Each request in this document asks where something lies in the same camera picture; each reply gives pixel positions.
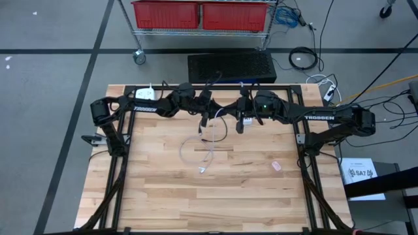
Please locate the white printed paper sheet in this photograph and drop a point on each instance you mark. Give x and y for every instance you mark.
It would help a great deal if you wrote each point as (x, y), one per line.
(359, 182)

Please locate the black metal beam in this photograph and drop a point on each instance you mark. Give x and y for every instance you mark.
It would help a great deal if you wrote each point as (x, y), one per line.
(385, 184)

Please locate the black aluminium table frame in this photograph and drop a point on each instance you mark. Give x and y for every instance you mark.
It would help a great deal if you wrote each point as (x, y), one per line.
(284, 87)

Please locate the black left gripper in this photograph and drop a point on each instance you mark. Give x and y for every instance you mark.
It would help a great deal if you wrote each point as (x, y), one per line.
(205, 102)

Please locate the grey box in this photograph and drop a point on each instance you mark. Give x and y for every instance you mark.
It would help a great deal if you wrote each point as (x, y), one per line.
(414, 89)

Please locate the white floor power strip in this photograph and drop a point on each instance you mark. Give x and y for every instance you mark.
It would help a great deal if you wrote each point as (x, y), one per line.
(329, 94)

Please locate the small pink translucent object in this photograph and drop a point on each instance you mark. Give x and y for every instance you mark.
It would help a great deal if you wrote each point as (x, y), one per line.
(276, 166)

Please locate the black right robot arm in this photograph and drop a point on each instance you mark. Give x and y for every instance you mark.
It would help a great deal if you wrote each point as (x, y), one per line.
(343, 117)

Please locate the black perforated computer case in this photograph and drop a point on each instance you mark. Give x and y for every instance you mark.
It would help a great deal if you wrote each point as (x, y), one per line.
(228, 65)

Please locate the wide white power strip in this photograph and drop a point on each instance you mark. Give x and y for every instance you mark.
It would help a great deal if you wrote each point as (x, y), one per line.
(145, 94)

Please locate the white and red USB charger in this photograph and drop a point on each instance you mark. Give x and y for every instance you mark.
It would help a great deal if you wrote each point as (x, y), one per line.
(247, 121)

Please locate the black caster wheel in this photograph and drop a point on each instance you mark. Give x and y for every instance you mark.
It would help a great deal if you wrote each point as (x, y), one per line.
(385, 12)

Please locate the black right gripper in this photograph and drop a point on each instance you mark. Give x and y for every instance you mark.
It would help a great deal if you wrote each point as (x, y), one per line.
(246, 104)

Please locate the red plastic storage bin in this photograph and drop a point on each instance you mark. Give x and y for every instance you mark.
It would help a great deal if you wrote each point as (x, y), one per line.
(163, 14)
(235, 16)

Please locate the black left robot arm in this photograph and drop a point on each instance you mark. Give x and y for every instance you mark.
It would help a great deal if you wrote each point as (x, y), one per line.
(168, 106)

